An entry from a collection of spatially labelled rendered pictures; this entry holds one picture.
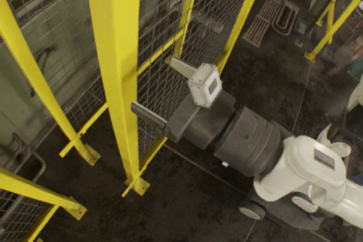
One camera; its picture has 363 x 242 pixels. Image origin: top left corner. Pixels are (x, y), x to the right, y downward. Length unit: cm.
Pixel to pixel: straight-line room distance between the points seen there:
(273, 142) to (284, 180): 6
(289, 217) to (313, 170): 146
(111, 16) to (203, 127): 19
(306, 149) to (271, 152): 5
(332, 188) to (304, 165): 7
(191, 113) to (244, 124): 7
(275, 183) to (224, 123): 13
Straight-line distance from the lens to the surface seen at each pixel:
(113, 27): 31
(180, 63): 39
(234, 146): 32
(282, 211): 177
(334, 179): 37
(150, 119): 34
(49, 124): 192
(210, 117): 33
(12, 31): 72
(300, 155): 34
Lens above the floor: 165
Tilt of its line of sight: 60 degrees down
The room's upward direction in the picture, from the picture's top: 16 degrees clockwise
